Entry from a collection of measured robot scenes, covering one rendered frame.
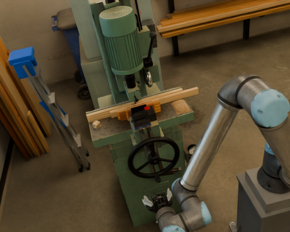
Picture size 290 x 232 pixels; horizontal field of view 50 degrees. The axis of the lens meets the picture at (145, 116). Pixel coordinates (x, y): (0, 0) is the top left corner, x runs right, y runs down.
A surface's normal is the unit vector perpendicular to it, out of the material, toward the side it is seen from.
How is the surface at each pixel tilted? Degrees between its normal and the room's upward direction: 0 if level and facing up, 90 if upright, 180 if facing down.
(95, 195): 0
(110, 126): 0
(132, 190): 90
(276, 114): 84
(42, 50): 90
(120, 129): 0
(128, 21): 90
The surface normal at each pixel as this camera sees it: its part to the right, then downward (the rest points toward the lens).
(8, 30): 0.19, 0.58
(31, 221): -0.15, -0.77
